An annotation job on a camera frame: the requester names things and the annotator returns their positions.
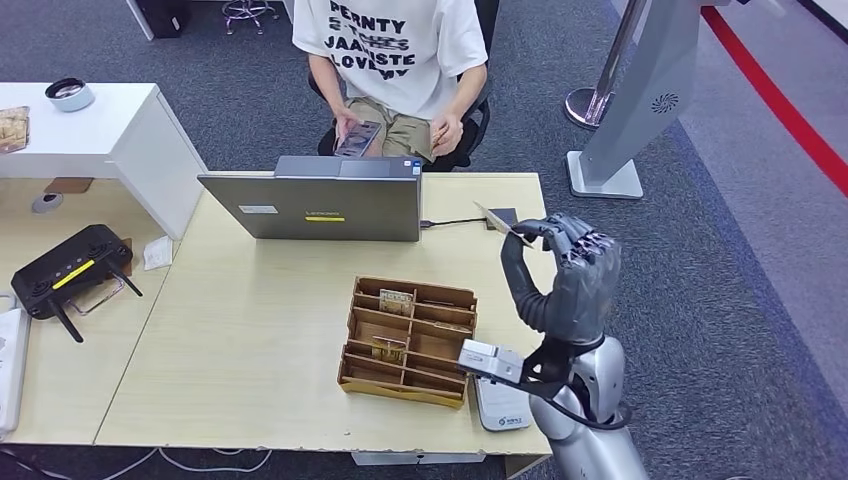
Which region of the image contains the person's right hand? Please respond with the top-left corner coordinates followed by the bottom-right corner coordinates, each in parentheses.
top-left (333, 109), bottom-right (364, 152)

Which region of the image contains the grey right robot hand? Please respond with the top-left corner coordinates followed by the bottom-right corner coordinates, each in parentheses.
top-left (500, 211), bottom-right (623, 346)

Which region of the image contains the person's left hand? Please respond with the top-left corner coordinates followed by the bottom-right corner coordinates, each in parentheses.
top-left (429, 111), bottom-right (465, 159)

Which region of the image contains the grey smartphone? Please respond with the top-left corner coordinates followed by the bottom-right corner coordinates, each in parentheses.
top-left (333, 120), bottom-right (384, 159)

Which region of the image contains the person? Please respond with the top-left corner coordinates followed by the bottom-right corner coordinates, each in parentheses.
top-left (291, 0), bottom-right (490, 164)

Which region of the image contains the white card reader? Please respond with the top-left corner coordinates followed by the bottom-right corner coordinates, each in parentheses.
top-left (473, 377), bottom-right (535, 433)

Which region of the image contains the grey laptop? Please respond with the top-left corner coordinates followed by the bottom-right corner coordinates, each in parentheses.
top-left (197, 155), bottom-right (424, 242)

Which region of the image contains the small black usb hub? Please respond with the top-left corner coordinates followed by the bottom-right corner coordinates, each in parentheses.
top-left (485, 207), bottom-right (519, 232)

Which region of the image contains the black office chair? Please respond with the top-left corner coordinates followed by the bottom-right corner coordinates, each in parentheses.
top-left (307, 0), bottom-right (501, 174)

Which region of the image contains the chrome stool base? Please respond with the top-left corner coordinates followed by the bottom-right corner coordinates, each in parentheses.
top-left (220, 0), bottom-right (280, 36)

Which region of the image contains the wooden compartment organizer box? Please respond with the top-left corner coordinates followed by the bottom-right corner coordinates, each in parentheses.
top-left (336, 276), bottom-right (480, 410)

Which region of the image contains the black computer tower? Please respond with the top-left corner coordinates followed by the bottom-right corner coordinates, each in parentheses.
top-left (135, 0), bottom-right (193, 40)

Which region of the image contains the grey kiosk stand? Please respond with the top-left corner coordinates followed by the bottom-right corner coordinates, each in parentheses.
top-left (566, 0), bottom-right (730, 201)

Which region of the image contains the white paper slip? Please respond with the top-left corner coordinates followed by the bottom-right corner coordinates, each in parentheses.
top-left (142, 235), bottom-right (174, 272)

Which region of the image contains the white side table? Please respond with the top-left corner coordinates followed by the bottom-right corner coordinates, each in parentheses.
top-left (0, 82), bottom-right (208, 241)

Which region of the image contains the white desk side panel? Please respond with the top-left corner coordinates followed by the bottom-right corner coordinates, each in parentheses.
top-left (124, 0), bottom-right (156, 42)

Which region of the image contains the red floor tape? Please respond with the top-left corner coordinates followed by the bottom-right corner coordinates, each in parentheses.
top-left (700, 6), bottom-right (848, 200)

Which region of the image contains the round white tin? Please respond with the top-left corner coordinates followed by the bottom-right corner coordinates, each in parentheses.
top-left (44, 76), bottom-right (96, 113)

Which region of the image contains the brown cardboard piece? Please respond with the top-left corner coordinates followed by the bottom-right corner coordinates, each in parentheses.
top-left (43, 176), bottom-right (95, 195)

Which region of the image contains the clear acrylic stand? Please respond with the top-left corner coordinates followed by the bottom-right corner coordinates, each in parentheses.
top-left (64, 274), bottom-right (127, 317)

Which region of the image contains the black router with antennas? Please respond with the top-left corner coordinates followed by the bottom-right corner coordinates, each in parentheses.
top-left (11, 223), bottom-right (144, 344)

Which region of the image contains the clear pack of gold cards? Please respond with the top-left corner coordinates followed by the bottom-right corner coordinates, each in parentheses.
top-left (0, 105), bottom-right (32, 156)

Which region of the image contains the white power strip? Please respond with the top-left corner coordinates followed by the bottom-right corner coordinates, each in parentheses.
top-left (0, 307), bottom-right (32, 439)

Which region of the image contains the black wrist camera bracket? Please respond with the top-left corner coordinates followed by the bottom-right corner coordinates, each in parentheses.
top-left (519, 334), bottom-right (607, 402)

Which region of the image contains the black usb hub cable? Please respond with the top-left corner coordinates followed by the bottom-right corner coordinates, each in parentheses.
top-left (419, 217), bottom-right (488, 231)

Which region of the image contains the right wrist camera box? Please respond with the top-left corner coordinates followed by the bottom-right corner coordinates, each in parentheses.
top-left (457, 339), bottom-right (526, 387)

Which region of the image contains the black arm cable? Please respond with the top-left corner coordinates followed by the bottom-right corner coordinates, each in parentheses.
top-left (529, 390), bottom-right (634, 433)

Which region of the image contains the chrome stanchion post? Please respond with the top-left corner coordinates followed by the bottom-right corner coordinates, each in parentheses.
top-left (564, 0), bottom-right (647, 132)

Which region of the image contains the white bracket under desk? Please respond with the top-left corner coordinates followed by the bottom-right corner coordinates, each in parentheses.
top-left (351, 450), bottom-right (487, 468)

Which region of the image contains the white floor cable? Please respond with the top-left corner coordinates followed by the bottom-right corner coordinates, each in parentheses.
top-left (102, 445), bottom-right (273, 477)

